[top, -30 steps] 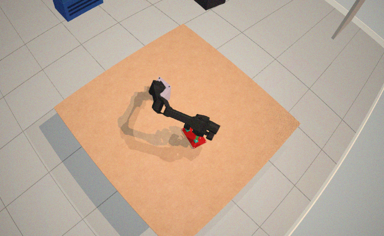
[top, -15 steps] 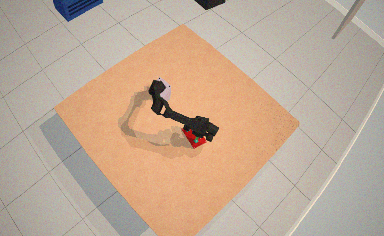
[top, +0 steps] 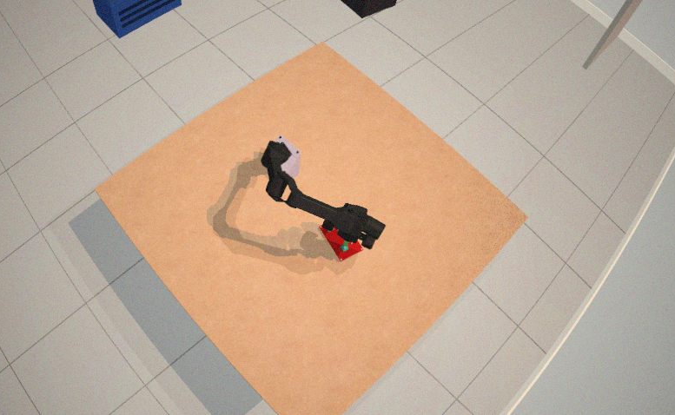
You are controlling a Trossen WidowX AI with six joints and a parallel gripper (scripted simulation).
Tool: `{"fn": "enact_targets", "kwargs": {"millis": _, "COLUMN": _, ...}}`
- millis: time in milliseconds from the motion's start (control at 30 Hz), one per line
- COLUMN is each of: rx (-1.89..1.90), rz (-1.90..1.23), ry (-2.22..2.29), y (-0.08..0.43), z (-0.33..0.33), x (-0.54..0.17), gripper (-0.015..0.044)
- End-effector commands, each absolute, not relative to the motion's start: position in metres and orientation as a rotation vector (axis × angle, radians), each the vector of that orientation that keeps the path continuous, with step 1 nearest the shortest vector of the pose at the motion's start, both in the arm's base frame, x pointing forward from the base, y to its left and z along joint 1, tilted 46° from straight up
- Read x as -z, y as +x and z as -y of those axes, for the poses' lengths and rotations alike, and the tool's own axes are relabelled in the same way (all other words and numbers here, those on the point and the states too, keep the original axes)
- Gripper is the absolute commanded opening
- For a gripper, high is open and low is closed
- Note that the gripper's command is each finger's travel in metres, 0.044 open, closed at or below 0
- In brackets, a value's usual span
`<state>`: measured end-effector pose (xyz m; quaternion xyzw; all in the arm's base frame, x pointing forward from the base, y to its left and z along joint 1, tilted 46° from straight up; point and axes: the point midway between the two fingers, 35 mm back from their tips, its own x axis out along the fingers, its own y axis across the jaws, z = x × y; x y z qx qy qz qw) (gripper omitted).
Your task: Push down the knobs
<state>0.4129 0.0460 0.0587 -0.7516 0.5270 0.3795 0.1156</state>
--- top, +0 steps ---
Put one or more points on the red circuit board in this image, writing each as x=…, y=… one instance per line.
x=342, y=248

